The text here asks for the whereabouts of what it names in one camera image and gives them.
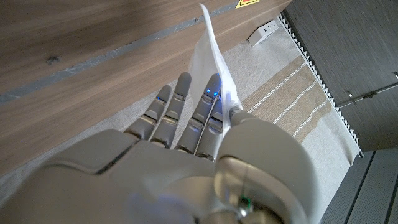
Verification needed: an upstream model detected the dark wooden door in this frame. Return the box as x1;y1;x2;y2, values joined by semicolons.
284;0;398;153

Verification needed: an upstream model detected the yellow new driver sticker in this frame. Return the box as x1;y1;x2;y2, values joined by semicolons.
235;0;261;9

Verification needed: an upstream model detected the white tissue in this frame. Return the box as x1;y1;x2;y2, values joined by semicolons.
188;2;243;138

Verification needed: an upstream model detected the metal door bar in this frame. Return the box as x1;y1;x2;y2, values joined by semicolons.
337;72;398;108

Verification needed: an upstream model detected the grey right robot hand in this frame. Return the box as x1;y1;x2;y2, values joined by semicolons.
0;72;321;224

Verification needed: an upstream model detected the white power strip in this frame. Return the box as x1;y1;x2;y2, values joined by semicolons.
247;19;280;47

